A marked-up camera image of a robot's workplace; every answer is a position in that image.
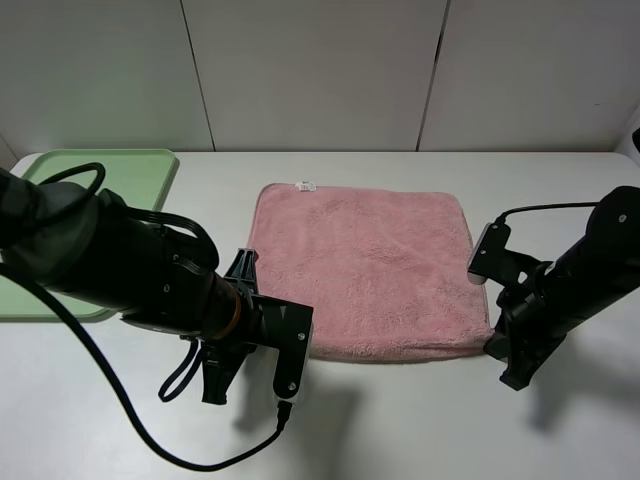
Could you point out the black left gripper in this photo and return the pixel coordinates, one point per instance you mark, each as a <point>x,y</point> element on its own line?
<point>157,269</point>

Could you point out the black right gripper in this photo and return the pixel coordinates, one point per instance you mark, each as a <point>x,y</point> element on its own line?
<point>601,268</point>

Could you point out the pink fluffy towel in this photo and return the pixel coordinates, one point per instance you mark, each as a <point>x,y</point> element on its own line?
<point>385,272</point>

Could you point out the white towel care label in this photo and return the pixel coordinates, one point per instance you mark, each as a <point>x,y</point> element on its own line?
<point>306,186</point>

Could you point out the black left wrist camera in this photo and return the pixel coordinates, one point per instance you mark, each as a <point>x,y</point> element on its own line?
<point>286,327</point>

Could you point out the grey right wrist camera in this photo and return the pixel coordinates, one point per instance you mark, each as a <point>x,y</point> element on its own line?
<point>491,260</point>

